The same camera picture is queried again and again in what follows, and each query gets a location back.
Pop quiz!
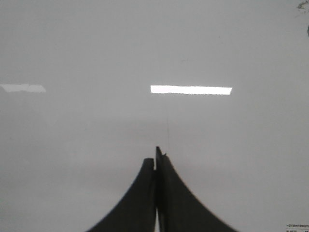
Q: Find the white whiteboard with aluminium frame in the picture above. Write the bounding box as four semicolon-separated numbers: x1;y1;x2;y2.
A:
0;0;309;232

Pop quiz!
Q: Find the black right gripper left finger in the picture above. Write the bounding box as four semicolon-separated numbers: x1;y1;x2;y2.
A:
89;158;156;232

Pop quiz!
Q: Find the white printed label sticker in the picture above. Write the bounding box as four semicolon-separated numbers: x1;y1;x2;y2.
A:
285;224;309;232

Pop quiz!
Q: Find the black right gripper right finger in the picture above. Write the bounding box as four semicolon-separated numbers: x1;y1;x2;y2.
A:
156;146;235;232

